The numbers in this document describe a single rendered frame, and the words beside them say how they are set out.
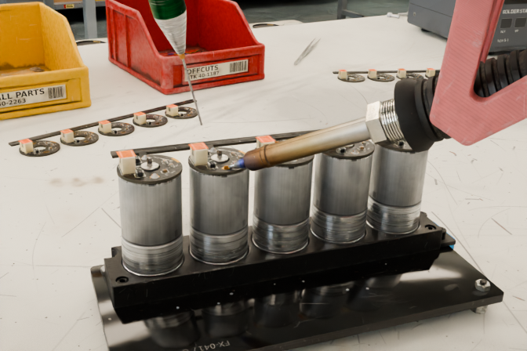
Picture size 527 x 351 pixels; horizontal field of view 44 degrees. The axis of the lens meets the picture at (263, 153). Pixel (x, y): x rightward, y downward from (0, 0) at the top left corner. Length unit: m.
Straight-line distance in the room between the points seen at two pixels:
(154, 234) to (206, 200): 0.02
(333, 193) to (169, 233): 0.07
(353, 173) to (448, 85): 0.09
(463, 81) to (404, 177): 0.10
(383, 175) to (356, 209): 0.02
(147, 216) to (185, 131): 0.22
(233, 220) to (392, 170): 0.07
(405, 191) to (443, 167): 0.14
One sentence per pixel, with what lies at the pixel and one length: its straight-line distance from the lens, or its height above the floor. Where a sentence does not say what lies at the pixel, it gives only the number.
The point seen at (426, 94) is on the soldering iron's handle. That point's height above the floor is 0.86.
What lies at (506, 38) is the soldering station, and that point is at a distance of 0.73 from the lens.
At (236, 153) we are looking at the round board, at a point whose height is 0.81.
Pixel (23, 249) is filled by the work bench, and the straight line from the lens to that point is 0.34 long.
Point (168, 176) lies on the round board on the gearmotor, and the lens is 0.25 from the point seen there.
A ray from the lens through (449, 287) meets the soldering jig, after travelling 0.29.
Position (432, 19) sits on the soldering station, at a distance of 0.79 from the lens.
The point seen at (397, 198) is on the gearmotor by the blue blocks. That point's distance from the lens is 0.30.
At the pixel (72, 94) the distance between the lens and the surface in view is 0.51.
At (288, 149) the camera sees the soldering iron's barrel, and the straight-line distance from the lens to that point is 0.24.
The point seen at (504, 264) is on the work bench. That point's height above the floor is 0.75.
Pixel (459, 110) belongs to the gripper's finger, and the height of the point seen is 0.86.
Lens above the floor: 0.92
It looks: 23 degrees down
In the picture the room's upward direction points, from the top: 2 degrees clockwise
